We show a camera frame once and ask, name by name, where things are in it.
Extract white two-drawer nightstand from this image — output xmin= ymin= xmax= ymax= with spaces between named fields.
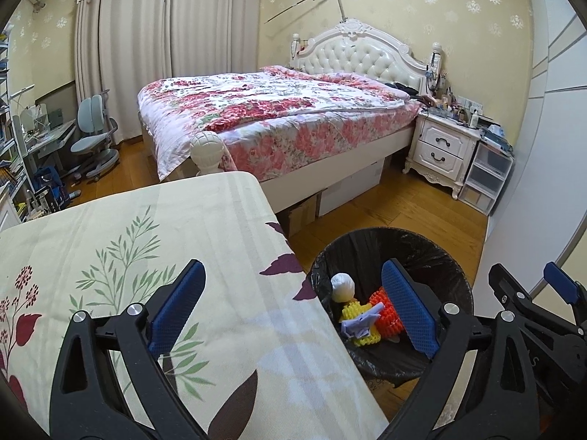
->
xmin=404 ymin=112 xmax=481 ymax=200

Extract pink floral quilt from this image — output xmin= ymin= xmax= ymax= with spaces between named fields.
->
xmin=138 ymin=65 xmax=423 ymax=182

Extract white wardrobe door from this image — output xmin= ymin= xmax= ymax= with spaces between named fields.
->
xmin=472 ymin=0 xmax=581 ymax=317

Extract white bed with tufted headboard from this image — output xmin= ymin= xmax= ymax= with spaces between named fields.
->
xmin=138 ymin=19 xmax=443 ymax=202

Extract white paper ball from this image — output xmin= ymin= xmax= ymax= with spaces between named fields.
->
xmin=331 ymin=272 xmax=356 ymax=303

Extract purple paper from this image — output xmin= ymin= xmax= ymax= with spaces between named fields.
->
xmin=342 ymin=302 xmax=383 ymax=337

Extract grey study desk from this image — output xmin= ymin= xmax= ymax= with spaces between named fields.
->
xmin=18 ymin=105 xmax=76 ymax=170

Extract red foam fruit net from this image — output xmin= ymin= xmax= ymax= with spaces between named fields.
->
xmin=367 ymin=286 xmax=404 ymax=341

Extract black lined trash bin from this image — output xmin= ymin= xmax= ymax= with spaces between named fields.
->
xmin=308 ymin=228 xmax=474 ymax=382

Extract white under-bed storage box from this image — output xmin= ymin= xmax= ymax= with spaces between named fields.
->
xmin=318 ymin=160 xmax=383 ymax=217

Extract yellow foam fruit net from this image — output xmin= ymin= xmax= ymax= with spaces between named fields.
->
xmin=339 ymin=300 xmax=381 ymax=345

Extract beige curtains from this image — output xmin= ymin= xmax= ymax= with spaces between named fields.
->
xmin=73 ymin=0 xmax=262 ymax=145

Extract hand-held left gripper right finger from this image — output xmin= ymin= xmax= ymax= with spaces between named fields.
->
xmin=382 ymin=259 xmax=542 ymax=440

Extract dark clothes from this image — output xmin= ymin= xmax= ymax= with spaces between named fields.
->
xmin=390 ymin=81 xmax=427 ymax=98

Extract clear plastic drawer unit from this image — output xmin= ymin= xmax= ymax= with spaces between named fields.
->
xmin=459 ymin=140 xmax=514 ymax=215

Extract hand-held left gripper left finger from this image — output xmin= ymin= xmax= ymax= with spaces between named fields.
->
xmin=50 ymin=259 xmax=207 ymax=440

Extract dark blue bag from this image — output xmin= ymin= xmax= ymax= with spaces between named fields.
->
xmin=36 ymin=167 xmax=69 ymax=209

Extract white bookshelf with books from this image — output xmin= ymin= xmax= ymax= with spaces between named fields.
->
xmin=0 ymin=27 xmax=28 ymax=225

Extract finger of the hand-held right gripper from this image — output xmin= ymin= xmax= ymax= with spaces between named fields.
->
xmin=542 ymin=260 xmax=587 ymax=326
xmin=487 ymin=263 xmax=551 ymax=326

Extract metal pole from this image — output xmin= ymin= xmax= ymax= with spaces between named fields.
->
xmin=267 ymin=0 xmax=346 ymax=26

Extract white cabinet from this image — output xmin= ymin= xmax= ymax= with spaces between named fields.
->
xmin=0 ymin=188 xmax=21 ymax=232

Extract grey blue desk chair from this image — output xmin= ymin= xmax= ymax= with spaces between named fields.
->
xmin=70 ymin=93 xmax=121 ymax=182

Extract floral cream tablecloth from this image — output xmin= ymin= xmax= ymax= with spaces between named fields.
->
xmin=0 ymin=170 xmax=390 ymax=440

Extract brown under-bed cardboard box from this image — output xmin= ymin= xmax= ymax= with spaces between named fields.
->
xmin=287 ymin=192 xmax=322 ymax=238

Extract pile of nightstand clutter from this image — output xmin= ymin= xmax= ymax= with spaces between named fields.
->
xmin=422 ymin=85 xmax=510 ymax=140

